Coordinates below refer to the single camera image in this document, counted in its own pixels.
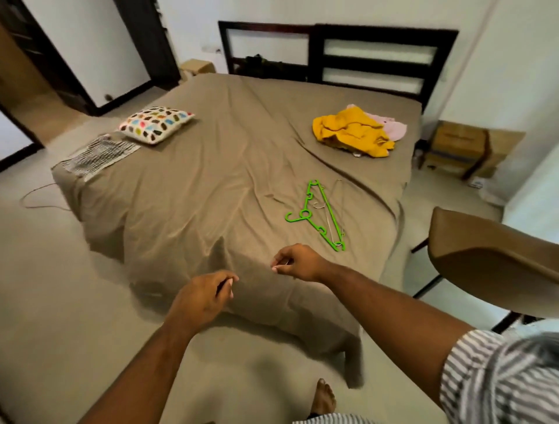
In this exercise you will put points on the person's right hand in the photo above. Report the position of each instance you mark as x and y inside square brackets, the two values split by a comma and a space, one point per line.
[304, 262]

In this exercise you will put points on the person's left hand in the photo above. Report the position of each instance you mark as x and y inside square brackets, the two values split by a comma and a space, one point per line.
[199, 301]

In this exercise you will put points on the pile of coloured plastic hangers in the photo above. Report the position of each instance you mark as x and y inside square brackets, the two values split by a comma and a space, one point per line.
[319, 214]

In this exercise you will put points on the pink and yellow garment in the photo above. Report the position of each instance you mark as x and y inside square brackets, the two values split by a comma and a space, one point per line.
[354, 131]

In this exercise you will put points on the person's left forearm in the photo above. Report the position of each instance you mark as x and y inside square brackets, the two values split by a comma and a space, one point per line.
[140, 376]

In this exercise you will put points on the bed with taupe sheet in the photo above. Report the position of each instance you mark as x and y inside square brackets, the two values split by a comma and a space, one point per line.
[227, 166]

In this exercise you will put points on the person's foot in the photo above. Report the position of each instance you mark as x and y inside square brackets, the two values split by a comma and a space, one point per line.
[324, 397]

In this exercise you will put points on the cardboard boxes left of bed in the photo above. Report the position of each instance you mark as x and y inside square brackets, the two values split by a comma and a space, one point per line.
[196, 68]

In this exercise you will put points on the person's striped shirt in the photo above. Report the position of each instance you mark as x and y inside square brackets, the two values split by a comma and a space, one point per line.
[502, 380]

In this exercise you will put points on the grey checked towel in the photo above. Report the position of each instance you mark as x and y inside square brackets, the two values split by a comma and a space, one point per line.
[100, 157]

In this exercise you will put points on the colourful leaf print pillow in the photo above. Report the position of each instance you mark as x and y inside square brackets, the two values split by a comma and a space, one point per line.
[155, 124]

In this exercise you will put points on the cardboard box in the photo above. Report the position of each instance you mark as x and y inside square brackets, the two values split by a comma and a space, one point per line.
[502, 148]
[456, 144]

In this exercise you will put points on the brown chair with black legs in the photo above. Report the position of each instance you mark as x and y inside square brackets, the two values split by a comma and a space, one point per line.
[498, 262]

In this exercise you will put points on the black bag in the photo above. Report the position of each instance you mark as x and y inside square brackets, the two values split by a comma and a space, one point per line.
[266, 68]

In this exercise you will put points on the black slatted headboard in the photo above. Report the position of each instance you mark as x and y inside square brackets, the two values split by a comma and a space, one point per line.
[375, 44]

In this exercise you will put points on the black room door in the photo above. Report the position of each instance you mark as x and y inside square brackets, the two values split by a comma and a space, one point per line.
[148, 39]

